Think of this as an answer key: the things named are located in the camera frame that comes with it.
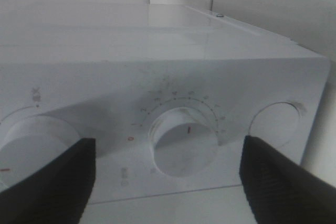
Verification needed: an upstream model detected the white microwave knob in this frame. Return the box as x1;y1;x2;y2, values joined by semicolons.
149;107;219;177
1;105;81;187

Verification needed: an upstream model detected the white microwave oven body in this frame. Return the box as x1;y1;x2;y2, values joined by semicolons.
1;2;330;204

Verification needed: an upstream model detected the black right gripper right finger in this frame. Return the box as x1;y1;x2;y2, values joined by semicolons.
239;135;335;223

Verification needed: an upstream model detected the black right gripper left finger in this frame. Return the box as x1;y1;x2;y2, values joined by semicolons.
1;138;96;223

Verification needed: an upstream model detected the round white door button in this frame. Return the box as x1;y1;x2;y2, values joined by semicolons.
247;102;307;151

